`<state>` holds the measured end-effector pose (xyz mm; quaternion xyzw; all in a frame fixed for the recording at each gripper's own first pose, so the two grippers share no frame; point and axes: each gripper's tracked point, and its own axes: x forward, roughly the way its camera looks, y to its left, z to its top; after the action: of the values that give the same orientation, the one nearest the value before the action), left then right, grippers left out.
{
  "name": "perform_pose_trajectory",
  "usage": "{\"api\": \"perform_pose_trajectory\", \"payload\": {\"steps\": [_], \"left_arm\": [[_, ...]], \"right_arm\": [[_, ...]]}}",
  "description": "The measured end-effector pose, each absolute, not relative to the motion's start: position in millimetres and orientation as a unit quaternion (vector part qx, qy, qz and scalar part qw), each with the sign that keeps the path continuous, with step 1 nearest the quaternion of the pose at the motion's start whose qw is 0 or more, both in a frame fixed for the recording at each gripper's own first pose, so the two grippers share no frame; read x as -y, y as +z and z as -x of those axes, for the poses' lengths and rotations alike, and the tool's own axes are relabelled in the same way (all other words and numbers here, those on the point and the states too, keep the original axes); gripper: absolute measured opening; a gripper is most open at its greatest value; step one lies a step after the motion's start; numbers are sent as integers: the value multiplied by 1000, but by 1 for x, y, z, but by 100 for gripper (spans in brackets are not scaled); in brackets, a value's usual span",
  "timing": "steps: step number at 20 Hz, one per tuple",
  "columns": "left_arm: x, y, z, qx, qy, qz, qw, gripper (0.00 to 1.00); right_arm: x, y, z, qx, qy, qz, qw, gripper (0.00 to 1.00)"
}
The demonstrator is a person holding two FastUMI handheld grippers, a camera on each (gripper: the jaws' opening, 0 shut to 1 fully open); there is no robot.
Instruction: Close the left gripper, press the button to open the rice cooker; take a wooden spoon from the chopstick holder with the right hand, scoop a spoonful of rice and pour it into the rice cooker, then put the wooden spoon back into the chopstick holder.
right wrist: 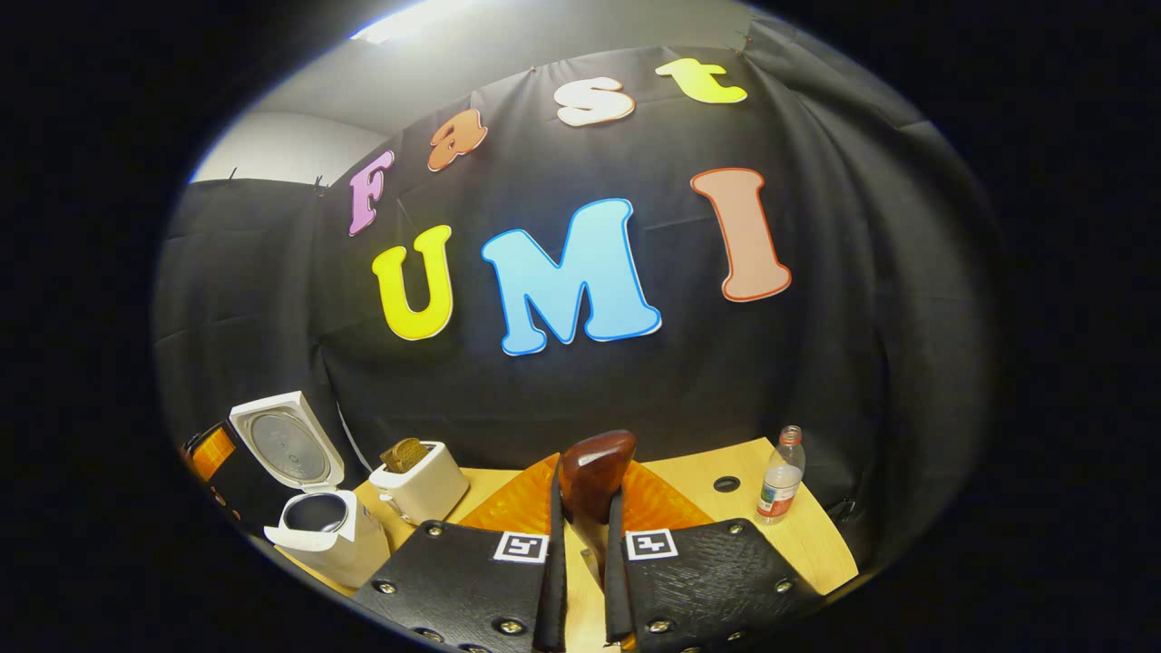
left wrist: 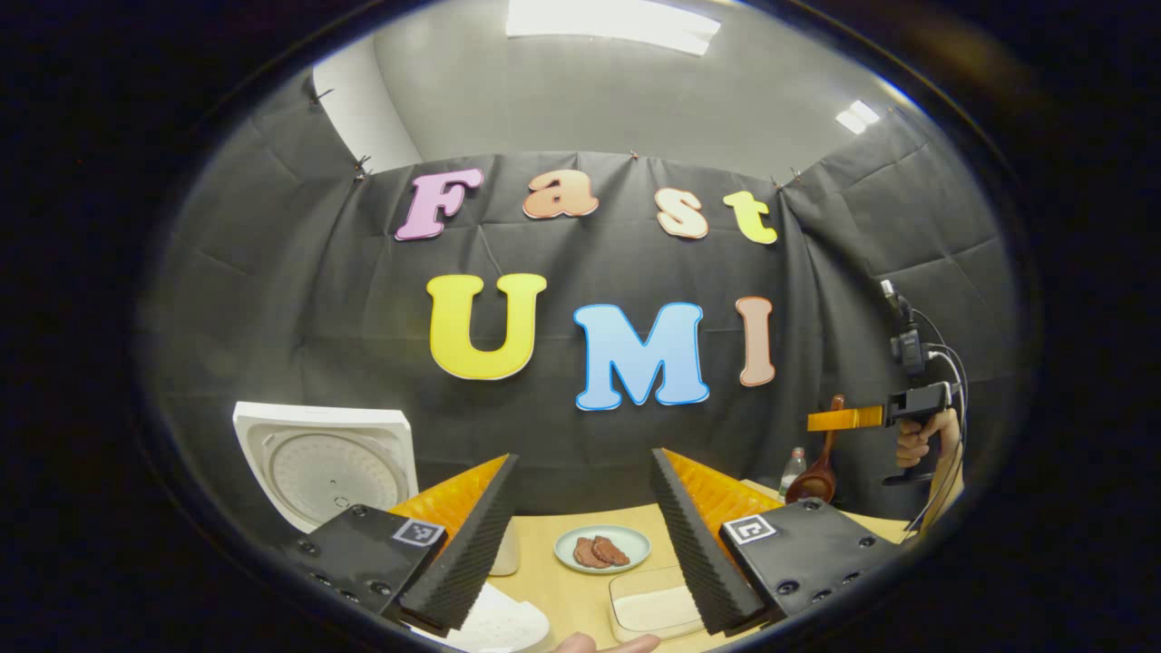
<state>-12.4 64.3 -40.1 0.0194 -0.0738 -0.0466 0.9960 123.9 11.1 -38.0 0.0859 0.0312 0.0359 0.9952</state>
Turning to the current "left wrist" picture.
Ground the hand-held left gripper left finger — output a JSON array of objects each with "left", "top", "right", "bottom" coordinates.
[{"left": 277, "top": 453, "right": 522, "bottom": 638}]

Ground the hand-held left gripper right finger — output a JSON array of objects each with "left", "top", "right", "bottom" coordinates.
[{"left": 649, "top": 447, "right": 910, "bottom": 637}]

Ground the dark wooden spoon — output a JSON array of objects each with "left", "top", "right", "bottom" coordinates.
[{"left": 785, "top": 395, "right": 846, "bottom": 506}]

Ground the white rice cooker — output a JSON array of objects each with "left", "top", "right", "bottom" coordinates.
[{"left": 233, "top": 402, "right": 552, "bottom": 653}]

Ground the white toaster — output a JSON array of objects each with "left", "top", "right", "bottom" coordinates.
[{"left": 490, "top": 517, "right": 521, "bottom": 578}]

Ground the pale green plate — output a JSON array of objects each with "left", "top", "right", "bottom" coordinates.
[{"left": 553, "top": 524, "right": 652, "bottom": 576}]

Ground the clear water bottle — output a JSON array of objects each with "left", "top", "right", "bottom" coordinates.
[{"left": 778, "top": 446, "right": 808, "bottom": 500}]

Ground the small ceiling light panel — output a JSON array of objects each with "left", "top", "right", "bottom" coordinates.
[{"left": 834, "top": 100, "right": 882, "bottom": 136}]

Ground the black backdrop cloth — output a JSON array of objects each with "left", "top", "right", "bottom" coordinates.
[{"left": 136, "top": 68, "right": 1021, "bottom": 545}]

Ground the large ceiling light panel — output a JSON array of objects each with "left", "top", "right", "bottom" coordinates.
[{"left": 506, "top": 0, "right": 722, "bottom": 56}]

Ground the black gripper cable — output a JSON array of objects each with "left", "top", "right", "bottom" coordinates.
[{"left": 910, "top": 308, "right": 970, "bottom": 536}]

